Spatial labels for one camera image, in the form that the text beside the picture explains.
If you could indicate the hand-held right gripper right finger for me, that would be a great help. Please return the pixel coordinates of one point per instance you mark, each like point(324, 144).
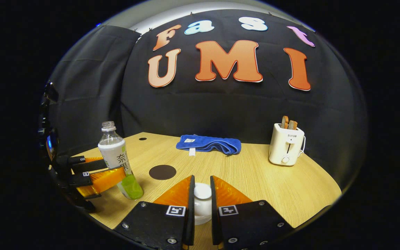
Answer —
point(214, 215)

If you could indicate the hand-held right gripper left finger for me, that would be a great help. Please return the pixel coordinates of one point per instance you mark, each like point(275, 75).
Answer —
point(191, 208)

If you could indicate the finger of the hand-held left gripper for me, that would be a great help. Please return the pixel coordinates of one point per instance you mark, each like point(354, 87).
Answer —
point(102, 180)
point(89, 166)

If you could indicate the clear water bottle green label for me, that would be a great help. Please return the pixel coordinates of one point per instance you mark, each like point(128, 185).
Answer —
point(113, 149)

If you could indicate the dark brown round coaster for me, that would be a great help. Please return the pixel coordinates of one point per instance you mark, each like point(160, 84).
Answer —
point(162, 172)

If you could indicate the blue folded towel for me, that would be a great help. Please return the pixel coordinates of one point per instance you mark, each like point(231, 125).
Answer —
point(210, 143)

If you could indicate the white toaster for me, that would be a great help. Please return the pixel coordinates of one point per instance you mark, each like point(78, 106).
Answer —
point(285, 146)

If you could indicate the brown bread slice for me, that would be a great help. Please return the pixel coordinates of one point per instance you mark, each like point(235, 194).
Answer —
point(284, 122)
point(293, 125)

